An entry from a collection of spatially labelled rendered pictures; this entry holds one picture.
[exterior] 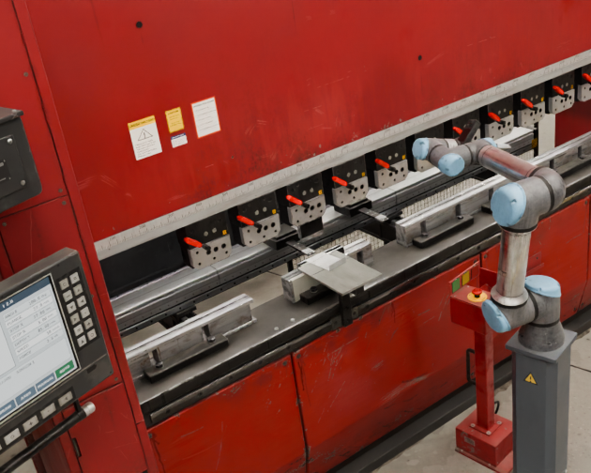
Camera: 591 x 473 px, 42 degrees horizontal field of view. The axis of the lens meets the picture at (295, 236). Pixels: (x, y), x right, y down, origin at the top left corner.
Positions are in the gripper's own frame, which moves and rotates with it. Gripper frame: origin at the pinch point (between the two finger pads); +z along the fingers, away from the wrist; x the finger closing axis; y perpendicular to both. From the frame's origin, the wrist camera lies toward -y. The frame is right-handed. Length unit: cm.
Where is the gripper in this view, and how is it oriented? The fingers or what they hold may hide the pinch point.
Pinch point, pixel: (496, 144)
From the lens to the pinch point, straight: 291.2
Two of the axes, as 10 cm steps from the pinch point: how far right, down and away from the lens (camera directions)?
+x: 4.5, 1.2, -8.8
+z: 8.9, -0.3, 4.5
